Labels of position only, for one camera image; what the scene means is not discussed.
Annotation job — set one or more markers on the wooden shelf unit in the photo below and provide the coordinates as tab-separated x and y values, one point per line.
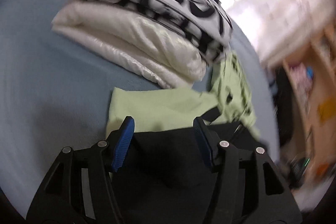
324	82

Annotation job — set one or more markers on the yellow paper tag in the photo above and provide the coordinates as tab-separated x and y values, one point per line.
326	109

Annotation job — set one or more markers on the stack of pink boxes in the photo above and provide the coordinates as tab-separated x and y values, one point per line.
299	79

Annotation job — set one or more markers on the green and black hooded jacket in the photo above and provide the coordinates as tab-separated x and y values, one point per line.
157	106

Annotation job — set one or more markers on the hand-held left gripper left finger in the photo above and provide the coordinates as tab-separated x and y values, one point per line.
123	145

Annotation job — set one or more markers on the small blue box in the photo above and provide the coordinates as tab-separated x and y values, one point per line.
309	73

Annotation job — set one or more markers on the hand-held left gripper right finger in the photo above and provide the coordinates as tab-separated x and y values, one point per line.
203	145

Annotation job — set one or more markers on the white satin folded cloth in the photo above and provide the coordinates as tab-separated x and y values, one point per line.
118	37

